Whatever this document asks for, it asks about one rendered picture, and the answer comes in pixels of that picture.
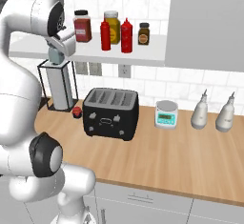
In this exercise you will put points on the yellow mustard jar white lid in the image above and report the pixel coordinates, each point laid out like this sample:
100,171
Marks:
115,27

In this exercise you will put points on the grey drawer front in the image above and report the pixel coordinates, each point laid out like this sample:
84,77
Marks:
165,197
219,213

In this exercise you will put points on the black four-slot toaster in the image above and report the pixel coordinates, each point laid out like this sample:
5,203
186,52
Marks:
109,116

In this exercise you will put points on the red squeeze bottle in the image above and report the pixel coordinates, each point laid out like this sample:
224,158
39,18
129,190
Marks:
126,37
105,35

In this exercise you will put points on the white teal kitchen scale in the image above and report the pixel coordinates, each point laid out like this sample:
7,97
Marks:
166,115

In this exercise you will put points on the white paper towel roll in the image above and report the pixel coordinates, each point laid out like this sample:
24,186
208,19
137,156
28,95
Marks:
59,88

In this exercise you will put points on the small brown jar black lid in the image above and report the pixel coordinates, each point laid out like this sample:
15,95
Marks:
144,35

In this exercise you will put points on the small red shaker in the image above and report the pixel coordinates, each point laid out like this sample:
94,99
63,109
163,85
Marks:
77,112

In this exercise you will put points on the white wall outlet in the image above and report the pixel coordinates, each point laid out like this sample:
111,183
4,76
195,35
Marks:
124,71

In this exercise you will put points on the white cabinet shelf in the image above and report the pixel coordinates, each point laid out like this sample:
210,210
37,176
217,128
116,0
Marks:
133,54

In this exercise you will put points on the red spice jar black lid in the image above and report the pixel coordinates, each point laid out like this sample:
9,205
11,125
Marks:
83,27

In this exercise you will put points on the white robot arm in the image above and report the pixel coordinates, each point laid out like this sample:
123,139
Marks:
19,100

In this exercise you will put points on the grey cabinet door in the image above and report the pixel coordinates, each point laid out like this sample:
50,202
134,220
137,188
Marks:
206,24

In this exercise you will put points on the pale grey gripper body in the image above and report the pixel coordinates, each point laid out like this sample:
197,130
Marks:
56,56

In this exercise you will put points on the grey cupboard door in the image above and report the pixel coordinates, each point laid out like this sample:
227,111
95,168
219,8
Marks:
143,215

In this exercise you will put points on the grey wall switch plate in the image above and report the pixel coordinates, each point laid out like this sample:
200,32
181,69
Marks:
81,68
95,69

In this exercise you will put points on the white condiment bottle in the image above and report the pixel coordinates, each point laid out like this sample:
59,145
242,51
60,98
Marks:
199,113
225,116

